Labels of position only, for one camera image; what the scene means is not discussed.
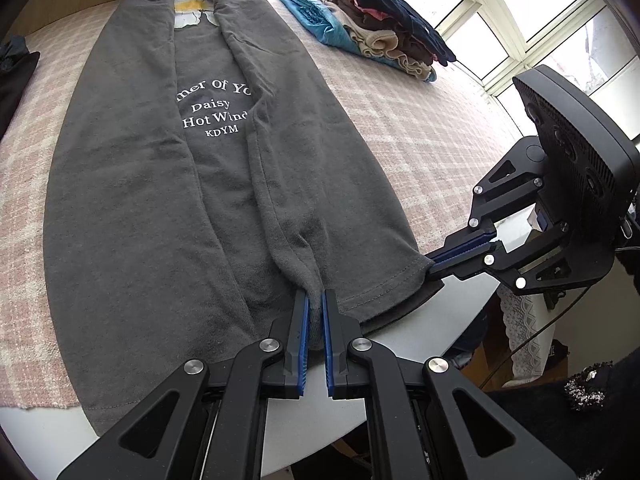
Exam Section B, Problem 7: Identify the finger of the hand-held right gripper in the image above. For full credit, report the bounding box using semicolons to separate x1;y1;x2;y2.
429;140;551;273
425;222;613;297

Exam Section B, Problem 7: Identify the pile of black clothes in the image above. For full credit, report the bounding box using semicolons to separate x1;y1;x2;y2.
0;35;28;68

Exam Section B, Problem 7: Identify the pink plaid blanket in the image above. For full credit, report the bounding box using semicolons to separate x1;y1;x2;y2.
0;0;541;411

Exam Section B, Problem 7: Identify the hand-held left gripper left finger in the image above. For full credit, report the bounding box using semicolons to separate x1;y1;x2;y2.
55;287;310;480

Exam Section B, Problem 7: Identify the person's black tweed jacket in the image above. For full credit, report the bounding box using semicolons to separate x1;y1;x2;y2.
487;355;640;480

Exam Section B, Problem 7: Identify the grey printed t-shirt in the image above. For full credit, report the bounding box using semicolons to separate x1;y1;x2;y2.
42;0;446;436

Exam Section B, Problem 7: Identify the black ribbed hem garment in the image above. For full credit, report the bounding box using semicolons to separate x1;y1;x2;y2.
0;50;41;141

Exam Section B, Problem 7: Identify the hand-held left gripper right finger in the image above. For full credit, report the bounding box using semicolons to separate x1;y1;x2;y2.
321;287;581;480

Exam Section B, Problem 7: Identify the white lace cloth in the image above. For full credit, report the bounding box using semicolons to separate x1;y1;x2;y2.
497;287;556;381

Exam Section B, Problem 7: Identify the light wooden board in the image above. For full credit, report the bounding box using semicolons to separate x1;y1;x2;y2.
0;0;256;53

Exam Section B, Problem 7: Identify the black cable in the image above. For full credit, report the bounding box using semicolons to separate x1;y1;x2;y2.
480;240;640;390

